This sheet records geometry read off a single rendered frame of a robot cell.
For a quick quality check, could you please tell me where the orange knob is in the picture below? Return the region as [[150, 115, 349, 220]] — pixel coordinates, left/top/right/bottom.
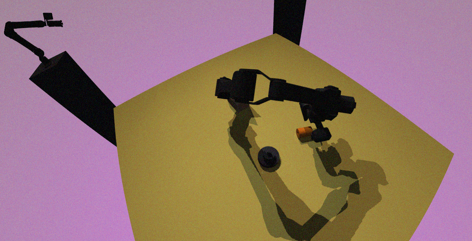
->
[[296, 126, 313, 138]]

